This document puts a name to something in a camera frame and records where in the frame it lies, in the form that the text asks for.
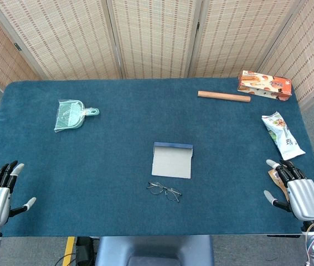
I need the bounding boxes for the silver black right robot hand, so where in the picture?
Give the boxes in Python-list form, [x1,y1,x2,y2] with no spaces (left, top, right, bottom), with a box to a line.
[264,159,314,222]

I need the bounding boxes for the blue glasses case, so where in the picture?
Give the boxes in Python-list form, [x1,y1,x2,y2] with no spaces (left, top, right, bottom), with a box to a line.
[151,141,194,180]

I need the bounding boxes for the thin wire-frame eyeglasses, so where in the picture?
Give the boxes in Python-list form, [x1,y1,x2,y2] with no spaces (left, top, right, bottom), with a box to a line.
[146,181,183,203]

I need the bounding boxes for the brown snack pouch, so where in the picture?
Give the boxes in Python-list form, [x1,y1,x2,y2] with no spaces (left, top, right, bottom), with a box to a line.
[267,168,290,200]

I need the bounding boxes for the white snack bag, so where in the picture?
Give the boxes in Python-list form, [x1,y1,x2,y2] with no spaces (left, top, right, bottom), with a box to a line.
[261,111,306,161]

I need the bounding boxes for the green dustpan in plastic bag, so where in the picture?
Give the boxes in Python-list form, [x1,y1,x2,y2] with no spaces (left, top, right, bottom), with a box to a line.
[53,99,100,133]

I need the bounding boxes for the orange biscuit box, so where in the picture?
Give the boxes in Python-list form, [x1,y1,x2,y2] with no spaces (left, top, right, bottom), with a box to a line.
[237,70,293,102]

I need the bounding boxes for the wooden rolling pin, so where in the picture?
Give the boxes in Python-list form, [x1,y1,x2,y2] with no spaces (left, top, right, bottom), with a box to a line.
[197,90,252,104]

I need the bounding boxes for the blue table cloth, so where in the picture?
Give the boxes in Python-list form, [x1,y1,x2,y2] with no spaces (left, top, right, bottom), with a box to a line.
[0,77,314,238]

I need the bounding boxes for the blue-grey robot torso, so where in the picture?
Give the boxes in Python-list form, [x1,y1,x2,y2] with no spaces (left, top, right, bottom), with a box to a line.
[94,235,215,266]

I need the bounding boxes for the bamboo folding screen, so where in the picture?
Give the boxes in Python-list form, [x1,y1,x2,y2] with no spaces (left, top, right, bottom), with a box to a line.
[0,0,314,105]

